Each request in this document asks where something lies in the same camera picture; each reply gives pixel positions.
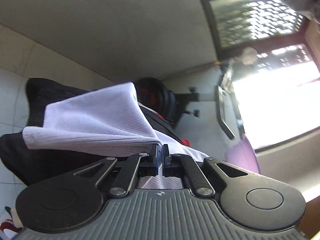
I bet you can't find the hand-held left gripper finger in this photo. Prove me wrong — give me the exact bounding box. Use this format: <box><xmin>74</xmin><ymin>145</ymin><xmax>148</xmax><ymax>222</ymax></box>
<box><xmin>72</xmin><ymin>144</ymin><xmax>162</xmax><ymax>197</ymax></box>
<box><xmin>162</xmin><ymin>144</ymin><xmax>248</xmax><ymax>197</ymax></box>

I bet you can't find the exercise bike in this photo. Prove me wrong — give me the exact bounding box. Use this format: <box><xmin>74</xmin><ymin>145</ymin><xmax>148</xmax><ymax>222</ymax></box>
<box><xmin>135</xmin><ymin>55</ymin><xmax>258</xmax><ymax>140</ymax></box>

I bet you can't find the beige cloth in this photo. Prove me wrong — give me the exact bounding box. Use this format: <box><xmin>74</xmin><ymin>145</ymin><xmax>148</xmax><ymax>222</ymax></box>
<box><xmin>240</xmin><ymin>47</ymin><xmax>258</xmax><ymax>65</ymax></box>

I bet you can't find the lavender fleece pajama top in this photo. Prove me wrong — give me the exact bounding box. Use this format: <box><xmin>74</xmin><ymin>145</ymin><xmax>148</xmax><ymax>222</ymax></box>
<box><xmin>22</xmin><ymin>82</ymin><xmax>209</xmax><ymax>189</ymax></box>

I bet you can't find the black garment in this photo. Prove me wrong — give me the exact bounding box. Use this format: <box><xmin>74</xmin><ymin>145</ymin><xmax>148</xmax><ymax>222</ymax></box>
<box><xmin>0</xmin><ymin>77</ymin><xmax>185</xmax><ymax>188</ymax></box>

